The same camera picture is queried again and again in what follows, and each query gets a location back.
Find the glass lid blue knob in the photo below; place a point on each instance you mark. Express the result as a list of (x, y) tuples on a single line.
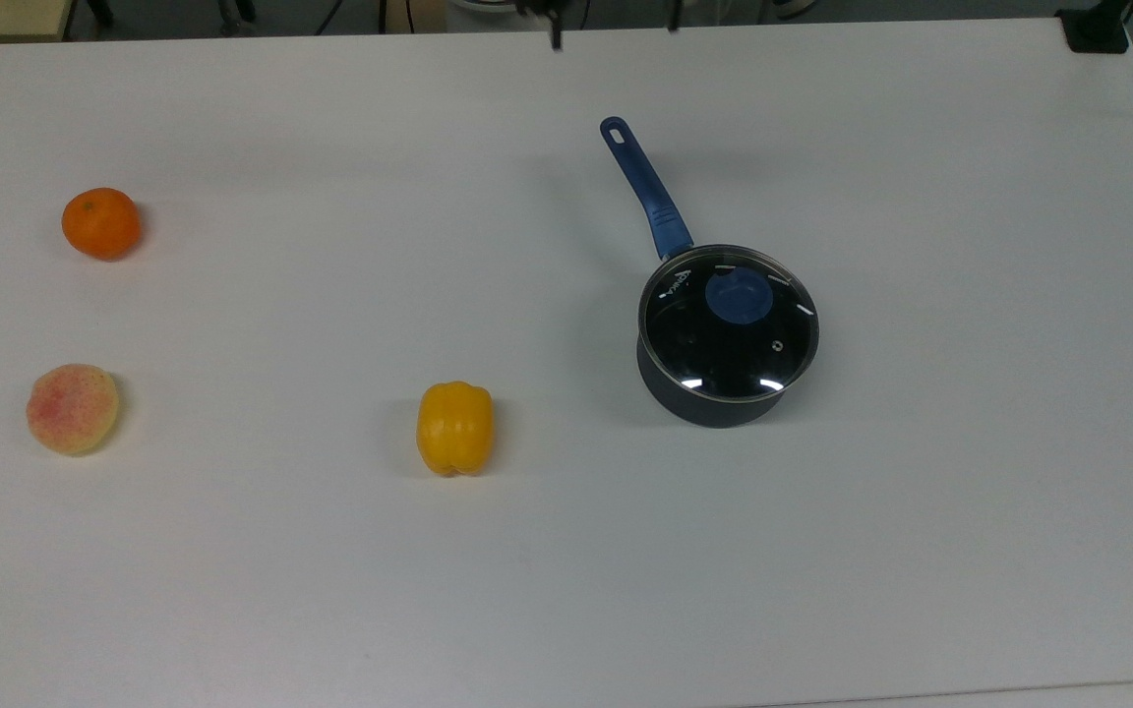
[(739, 297)]

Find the pink yellow peach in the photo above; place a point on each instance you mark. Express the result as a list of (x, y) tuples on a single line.
[(72, 408)]

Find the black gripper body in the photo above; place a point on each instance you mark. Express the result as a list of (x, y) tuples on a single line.
[(532, 6)]

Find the orange mandarin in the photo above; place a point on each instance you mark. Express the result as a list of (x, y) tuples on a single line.
[(100, 223)]

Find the black clamp base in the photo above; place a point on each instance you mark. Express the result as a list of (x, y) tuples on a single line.
[(1098, 34)]

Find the yellow bell pepper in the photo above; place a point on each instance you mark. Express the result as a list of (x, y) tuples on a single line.
[(455, 428)]

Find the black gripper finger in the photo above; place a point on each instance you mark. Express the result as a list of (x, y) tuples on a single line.
[(673, 15), (556, 28)]

